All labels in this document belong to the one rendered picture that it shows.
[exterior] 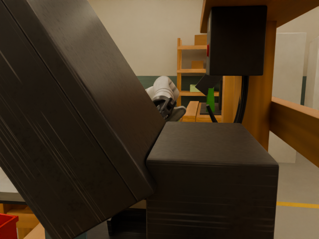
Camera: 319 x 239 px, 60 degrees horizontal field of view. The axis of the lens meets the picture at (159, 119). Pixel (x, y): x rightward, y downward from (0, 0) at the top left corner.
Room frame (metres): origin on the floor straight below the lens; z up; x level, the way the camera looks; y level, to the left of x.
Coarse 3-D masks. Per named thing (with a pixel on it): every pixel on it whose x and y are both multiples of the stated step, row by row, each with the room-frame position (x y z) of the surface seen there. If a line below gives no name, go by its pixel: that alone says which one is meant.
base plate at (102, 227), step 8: (104, 224) 0.78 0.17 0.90; (120, 224) 0.78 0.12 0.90; (128, 224) 0.78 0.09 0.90; (136, 224) 0.78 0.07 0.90; (144, 224) 0.78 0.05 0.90; (88, 232) 0.73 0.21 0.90; (96, 232) 0.73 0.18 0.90; (104, 232) 0.73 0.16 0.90; (120, 232) 0.73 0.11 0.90; (128, 232) 0.73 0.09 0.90; (136, 232) 0.73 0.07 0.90; (144, 232) 0.73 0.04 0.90
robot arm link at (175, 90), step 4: (172, 84) 1.04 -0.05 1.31; (148, 88) 1.11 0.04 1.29; (152, 88) 1.10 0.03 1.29; (172, 88) 1.03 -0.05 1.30; (176, 88) 1.05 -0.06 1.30; (148, 92) 1.09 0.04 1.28; (152, 92) 1.09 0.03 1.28; (176, 92) 1.03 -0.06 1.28; (152, 96) 1.08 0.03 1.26; (176, 96) 1.03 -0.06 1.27
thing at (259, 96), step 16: (272, 32) 0.81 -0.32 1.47; (272, 48) 0.81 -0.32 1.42; (272, 64) 0.81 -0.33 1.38; (224, 80) 1.27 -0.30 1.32; (240, 80) 0.84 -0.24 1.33; (256, 80) 0.81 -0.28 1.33; (272, 80) 0.81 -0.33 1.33; (224, 96) 1.25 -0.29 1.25; (240, 96) 0.82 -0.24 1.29; (256, 96) 0.81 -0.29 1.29; (224, 112) 1.25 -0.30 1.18; (256, 112) 0.81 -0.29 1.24; (256, 128) 0.81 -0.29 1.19
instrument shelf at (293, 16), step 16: (208, 0) 0.59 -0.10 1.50; (224, 0) 0.59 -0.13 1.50; (240, 0) 0.59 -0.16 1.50; (256, 0) 0.59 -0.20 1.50; (272, 0) 0.59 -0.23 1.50; (288, 0) 0.59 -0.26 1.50; (304, 0) 0.59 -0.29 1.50; (208, 16) 0.75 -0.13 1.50; (272, 16) 0.75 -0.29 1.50; (288, 16) 0.75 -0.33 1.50
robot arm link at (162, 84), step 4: (160, 76) 1.05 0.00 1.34; (164, 76) 1.04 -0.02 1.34; (156, 80) 1.05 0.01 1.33; (160, 80) 1.02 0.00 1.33; (164, 80) 1.01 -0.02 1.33; (168, 80) 1.02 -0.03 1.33; (156, 84) 1.02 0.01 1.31; (160, 84) 1.00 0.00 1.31; (164, 84) 0.99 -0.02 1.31; (168, 84) 0.99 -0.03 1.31; (156, 88) 1.00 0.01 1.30; (160, 88) 0.97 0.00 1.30; (164, 88) 0.96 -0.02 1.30; (168, 88) 0.97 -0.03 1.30; (156, 92) 0.95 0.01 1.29; (172, 92) 0.97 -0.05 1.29; (172, 96) 0.94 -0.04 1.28
